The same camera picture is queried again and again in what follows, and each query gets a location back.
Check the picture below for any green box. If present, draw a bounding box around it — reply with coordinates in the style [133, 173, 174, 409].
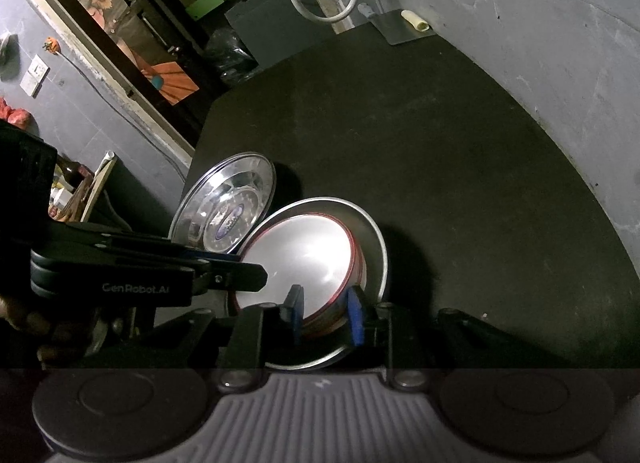
[186, 0, 224, 21]

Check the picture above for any steel plate with sticker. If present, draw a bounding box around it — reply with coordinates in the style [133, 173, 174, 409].
[168, 152, 277, 254]

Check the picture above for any white wall switch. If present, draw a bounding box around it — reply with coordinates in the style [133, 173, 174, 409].
[20, 56, 50, 98]

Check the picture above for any red plastic bag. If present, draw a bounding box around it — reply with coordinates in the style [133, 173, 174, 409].
[0, 97, 32, 130]

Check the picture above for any dark grey cabinet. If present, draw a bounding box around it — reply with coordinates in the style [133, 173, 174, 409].
[226, 0, 335, 68]

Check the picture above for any orange wall plug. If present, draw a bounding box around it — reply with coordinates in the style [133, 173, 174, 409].
[43, 37, 61, 54]

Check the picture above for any steel cleaver knife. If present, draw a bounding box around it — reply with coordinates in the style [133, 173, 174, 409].
[358, 2, 436, 46]

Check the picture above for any painting of woman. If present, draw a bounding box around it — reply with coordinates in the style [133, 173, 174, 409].
[78, 0, 198, 105]

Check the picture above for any wooden shelf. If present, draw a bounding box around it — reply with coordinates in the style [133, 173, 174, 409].
[48, 150, 117, 222]

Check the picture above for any cream cylindrical handle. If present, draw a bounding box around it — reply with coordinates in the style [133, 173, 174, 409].
[400, 9, 431, 33]

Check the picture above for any steel bowl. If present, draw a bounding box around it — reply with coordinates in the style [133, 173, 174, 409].
[230, 196, 388, 371]

